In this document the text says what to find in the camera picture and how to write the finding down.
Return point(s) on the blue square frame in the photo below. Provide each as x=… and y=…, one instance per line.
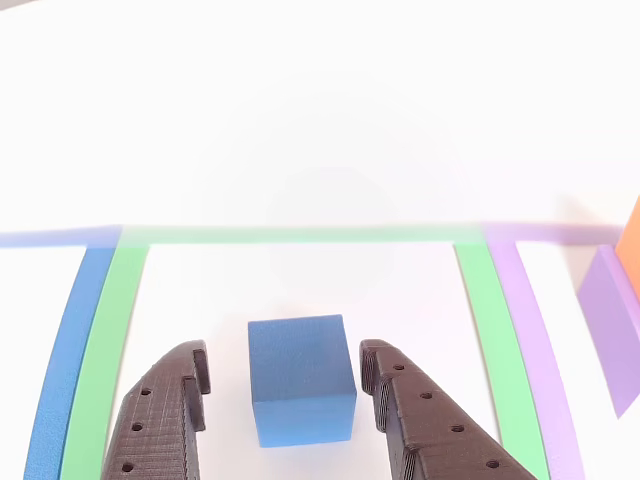
x=65, y=375

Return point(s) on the green square frame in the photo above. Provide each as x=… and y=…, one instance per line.
x=105, y=350

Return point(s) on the orange block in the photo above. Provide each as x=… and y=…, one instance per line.
x=631, y=250

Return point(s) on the purple block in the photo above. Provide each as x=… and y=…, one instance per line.
x=615, y=340

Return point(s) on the purple square frame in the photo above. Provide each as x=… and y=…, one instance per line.
x=530, y=325

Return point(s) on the small blue cube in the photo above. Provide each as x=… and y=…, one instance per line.
x=300, y=370

